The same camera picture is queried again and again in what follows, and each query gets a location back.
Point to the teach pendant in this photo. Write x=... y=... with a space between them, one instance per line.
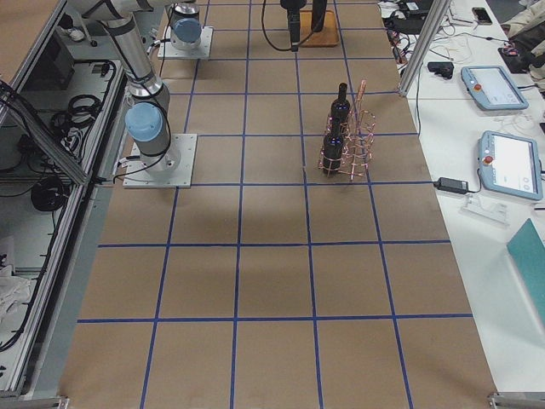
x=510 y=164
x=492 y=88

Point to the teal folder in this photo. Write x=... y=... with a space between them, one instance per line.
x=527 y=250

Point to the white crumpled cloth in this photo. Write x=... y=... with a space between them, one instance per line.
x=16 y=290

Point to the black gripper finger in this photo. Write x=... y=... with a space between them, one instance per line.
x=294 y=31

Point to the clear acrylic stand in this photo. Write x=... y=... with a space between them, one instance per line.
x=495 y=212

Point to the aluminium frame post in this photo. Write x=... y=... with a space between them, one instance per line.
x=430 y=28

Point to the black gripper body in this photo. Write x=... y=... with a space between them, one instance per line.
x=290 y=4

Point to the black power adapter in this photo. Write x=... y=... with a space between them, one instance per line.
x=451 y=185

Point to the teach pendant near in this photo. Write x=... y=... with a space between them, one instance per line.
x=510 y=164

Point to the copper wire bottle basket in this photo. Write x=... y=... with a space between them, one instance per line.
x=358 y=134

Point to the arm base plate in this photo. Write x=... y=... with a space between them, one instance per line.
x=174 y=169
x=181 y=50

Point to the wooden tray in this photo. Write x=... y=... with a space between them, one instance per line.
x=327 y=37

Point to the teach pendant far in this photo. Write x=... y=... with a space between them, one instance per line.
x=492 y=88

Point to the dark wine bottle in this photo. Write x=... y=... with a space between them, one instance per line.
x=319 y=8
x=340 y=107
x=332 y=147

